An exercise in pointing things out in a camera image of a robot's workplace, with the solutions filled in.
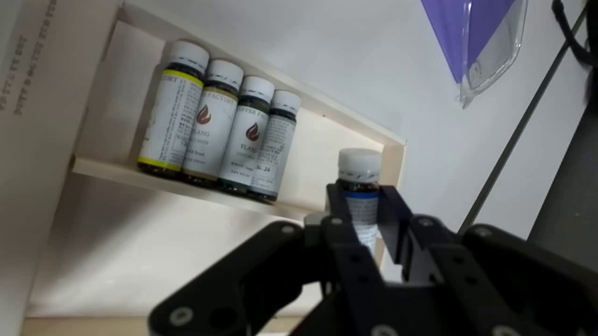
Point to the blue label white bottle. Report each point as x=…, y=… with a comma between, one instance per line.
x=360, y=169

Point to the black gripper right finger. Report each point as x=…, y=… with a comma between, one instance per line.
x=498, y=281

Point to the yellow banded white bottle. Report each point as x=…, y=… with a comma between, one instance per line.
x=171, y=113

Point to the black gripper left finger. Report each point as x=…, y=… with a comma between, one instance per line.
x=282, y=281

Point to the light wooden tray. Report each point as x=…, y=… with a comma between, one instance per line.
x=125, y=249

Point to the white bottle grey print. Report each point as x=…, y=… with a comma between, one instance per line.
x=278, y=150

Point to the white bottle red logo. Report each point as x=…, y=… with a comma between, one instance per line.
x=246, y=143
x=212, y=131

